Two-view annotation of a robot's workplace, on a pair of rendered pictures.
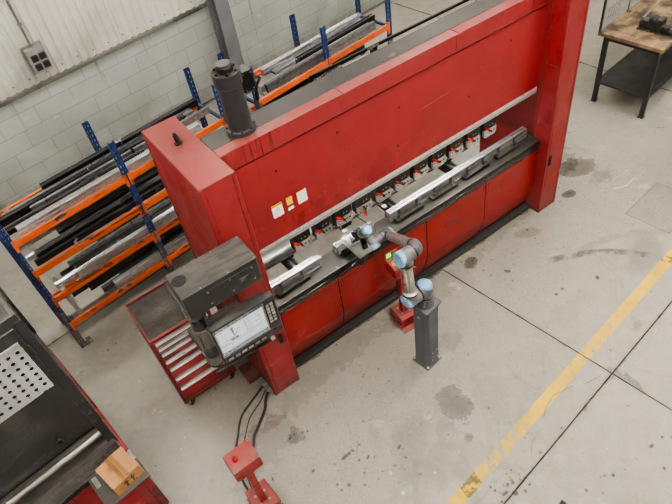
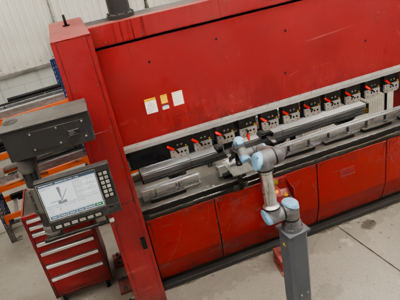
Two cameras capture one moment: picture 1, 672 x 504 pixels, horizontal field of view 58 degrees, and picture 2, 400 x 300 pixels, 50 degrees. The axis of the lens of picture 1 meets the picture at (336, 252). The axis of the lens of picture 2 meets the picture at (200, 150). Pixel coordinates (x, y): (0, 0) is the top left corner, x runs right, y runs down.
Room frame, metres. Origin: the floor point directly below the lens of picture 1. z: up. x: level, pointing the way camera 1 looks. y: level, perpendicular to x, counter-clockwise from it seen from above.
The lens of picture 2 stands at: (0.44, -0.73, 2.75)
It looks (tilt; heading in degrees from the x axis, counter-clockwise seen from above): 27 degrees down; 15
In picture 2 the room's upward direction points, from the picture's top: 11 degrees counter-clockwise
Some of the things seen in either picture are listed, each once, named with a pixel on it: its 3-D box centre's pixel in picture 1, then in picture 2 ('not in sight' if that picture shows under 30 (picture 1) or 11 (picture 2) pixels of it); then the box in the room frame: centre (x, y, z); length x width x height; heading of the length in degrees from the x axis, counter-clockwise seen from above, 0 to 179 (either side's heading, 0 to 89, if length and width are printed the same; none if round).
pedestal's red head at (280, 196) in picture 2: (400, 262); (279, 193); (3.38, -0.51, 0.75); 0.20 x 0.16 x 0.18; 113
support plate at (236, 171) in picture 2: (358, 244); (237, 166); (3.43, -0.19, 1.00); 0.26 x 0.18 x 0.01; 29
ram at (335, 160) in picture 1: (403, 125); (292, 54); (3.88, -0.69, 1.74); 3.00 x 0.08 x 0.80; 119
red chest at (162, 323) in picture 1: (185, 344); (70, 240); (3.14, 1.36, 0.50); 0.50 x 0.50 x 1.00; 29
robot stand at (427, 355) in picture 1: (426, 331); (296, 268); (2.91, -0.61, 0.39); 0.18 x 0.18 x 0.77; 36
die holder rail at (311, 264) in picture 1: (294, 275); (171, 186); (3.29, 0.36, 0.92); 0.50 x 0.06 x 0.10; 119
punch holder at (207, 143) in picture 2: (321, 225); (200, 138); (3.45, 0.08, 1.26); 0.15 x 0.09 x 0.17; 119
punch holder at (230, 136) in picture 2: (341, 213); (224, 131); (3.55, -0.10, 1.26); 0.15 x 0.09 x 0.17; 119
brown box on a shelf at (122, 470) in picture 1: (116, 474); not in sight; (1.81, 1.57, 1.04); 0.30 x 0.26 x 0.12; 126
